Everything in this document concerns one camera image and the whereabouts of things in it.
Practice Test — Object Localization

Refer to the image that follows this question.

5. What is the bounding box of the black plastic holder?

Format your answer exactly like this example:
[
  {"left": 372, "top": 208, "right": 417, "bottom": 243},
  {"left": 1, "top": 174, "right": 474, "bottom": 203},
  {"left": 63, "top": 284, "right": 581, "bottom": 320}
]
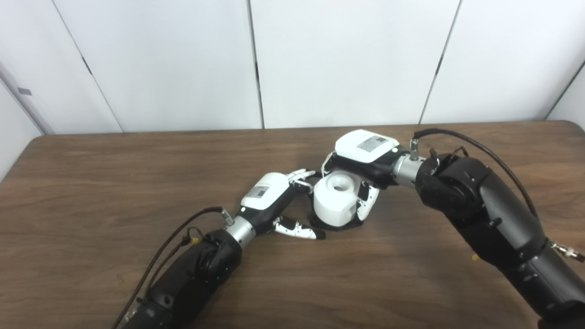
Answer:
[{"left": 312, "top": 215, "right": 366, "bottom": 232}]

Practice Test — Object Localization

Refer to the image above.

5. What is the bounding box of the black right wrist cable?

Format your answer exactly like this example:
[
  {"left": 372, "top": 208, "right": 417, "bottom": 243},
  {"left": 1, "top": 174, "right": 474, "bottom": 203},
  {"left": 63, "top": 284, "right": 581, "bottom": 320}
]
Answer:
[{"left": 409, "top": 128, "right": 585, "bottom": 263}]

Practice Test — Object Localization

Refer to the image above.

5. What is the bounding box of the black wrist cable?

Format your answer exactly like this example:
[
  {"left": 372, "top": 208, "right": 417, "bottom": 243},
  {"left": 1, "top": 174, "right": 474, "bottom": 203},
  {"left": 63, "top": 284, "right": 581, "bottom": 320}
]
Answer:
[
  {"left": 111, "top": 207, "right": 234, "bottom": 329},
  {"left": 409, "top": 128, "right": 585, "bottom": 263}
]

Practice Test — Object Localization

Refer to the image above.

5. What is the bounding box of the round white plastic piece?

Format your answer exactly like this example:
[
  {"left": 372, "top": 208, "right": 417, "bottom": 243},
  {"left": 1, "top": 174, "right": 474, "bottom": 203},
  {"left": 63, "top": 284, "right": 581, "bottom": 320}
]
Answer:
[{"left": 313, "top": 172, "right": 359, "bottom": 227}]

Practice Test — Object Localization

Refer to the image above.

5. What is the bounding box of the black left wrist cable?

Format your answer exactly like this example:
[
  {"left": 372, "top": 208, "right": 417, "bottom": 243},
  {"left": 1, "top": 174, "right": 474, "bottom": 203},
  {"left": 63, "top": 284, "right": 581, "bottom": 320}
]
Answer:
[{"left": 111, "top": 207, "right": 234, "bottom": 329}]

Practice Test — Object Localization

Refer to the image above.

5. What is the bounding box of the black and white left hand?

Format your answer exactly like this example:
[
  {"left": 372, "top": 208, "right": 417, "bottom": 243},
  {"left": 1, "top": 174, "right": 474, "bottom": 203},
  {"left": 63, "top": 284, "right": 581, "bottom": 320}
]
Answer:
[{"left": 235, "top": 168, "right": 326, "bottom": 240}]

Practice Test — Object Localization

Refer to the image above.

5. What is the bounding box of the black and white right hand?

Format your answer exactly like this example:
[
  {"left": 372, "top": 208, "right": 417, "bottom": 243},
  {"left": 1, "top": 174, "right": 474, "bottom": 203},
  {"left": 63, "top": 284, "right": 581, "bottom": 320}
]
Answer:
[{"left": 320, "top": 129, "right": 410, "bottom": 222}]

